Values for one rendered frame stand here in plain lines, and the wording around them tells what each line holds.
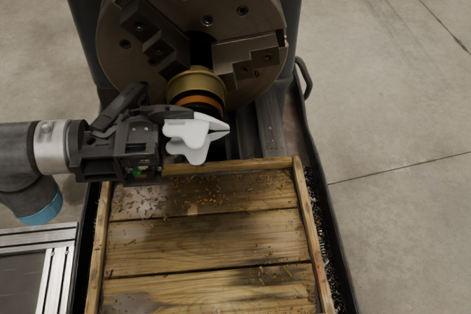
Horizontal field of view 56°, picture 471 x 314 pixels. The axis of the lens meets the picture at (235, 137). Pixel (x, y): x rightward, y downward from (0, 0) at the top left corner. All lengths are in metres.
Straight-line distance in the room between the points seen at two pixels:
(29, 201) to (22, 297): 0.88
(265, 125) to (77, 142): 0.44
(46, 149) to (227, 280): 0.33
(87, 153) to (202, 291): 0.28
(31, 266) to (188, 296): 0.95
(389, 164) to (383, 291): 0.58
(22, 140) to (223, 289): 0.36
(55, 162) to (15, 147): 0.05
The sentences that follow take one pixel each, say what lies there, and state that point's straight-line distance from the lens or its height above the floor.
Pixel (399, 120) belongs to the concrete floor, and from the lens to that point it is 2.22.
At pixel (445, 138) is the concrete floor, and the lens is 2.23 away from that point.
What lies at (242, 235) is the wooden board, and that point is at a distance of 0.75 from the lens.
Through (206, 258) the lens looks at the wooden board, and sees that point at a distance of 0.73.
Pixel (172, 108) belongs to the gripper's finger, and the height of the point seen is 1.12.
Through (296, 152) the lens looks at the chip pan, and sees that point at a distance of 1.29.
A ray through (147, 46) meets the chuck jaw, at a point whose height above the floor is 1.15.
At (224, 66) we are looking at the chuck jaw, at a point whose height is 1.11.
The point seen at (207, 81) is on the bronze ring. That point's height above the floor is 1.12.
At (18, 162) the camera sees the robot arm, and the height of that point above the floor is 1.09.
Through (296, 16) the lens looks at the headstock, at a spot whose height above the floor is 1.03.
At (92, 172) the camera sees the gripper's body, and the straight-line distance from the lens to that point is 0.60.
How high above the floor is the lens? 1.55
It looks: 50 degrees down
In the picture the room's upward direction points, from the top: straight up
